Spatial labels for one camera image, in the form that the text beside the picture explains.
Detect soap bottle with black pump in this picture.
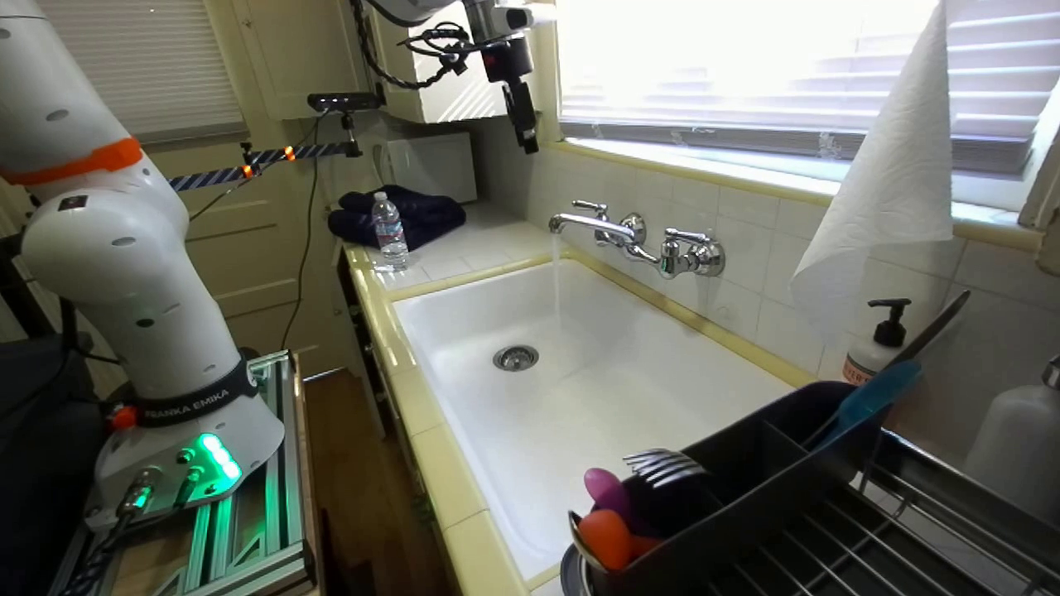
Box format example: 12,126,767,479
842,296,918,388

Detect white ceramic sink basin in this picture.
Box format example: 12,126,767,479
393,257,800,585

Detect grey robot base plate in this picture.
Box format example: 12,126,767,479
88,393,288,536

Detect white paper towel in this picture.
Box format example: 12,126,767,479
791,0,960,286

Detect chrome faucet spout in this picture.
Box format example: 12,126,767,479
546,209,640,241

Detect white window blinds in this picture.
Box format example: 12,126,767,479
557,0,1060,154

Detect dark grey utensil caddy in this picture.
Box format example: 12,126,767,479
568,377,888,596

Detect clear plastic water bottle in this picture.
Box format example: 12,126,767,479
367,188,416,280

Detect orange plastic utensil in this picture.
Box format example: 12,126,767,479
572,506,667,581

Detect orange red button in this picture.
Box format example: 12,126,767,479
107,400,143,436

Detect metal dish rack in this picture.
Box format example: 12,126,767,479
706,428,1060,596

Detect thin black hanging cable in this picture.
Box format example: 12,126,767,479
279,110,338,359

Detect aluminium frame stand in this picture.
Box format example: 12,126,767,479
47,349,323,596

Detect purple plastic utensil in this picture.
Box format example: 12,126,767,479
579,467,635,524

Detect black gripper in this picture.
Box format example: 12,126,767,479
482,35,545,155

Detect black camera bar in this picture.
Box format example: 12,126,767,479
306,85,388,120

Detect metal sink drain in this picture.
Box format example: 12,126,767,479
492,340,545,374

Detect blue spatula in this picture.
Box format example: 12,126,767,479
809,359,927,454

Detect white plastic jug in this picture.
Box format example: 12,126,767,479
960,351,1060,529

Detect striped cord with lights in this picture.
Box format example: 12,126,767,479
164,135,365,197

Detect dark blue folded cloth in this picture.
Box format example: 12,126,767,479
326,181,471,251

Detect chrome wall faucet body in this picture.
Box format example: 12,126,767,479
614,209,729,282

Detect metal forks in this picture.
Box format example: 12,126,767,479
623,449,713,496

